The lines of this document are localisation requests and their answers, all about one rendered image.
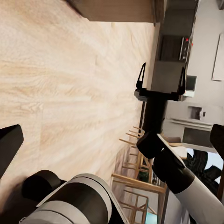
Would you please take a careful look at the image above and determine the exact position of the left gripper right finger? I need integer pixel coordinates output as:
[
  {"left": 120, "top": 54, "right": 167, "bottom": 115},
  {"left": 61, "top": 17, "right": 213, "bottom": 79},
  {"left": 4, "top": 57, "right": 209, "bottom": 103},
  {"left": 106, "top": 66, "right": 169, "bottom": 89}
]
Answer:
[{"left": 210, "top": 124, "right": 224, "bottom": 161}]

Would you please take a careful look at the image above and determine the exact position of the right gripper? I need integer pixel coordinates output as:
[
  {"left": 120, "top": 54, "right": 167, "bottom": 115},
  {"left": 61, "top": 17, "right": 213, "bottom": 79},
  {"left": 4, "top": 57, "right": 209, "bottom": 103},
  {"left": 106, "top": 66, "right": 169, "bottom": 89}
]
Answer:
[{"left": 136, "top": 62, "right": 186, "bottom": 121}]

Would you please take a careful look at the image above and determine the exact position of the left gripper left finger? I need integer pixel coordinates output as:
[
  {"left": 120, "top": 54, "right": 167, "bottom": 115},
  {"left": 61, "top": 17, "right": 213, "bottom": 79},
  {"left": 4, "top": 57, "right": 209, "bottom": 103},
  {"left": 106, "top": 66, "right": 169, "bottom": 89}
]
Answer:
[{"left": 0, "top": 124, "right": 24, "bottom": 179}]

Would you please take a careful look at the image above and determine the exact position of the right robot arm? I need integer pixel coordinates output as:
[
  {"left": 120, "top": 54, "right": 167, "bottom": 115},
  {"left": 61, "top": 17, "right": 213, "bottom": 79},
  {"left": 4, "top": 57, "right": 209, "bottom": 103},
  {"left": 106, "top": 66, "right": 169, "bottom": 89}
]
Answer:
[{"left": 134, "top": 62, "right": 224, "bottom": 224}]

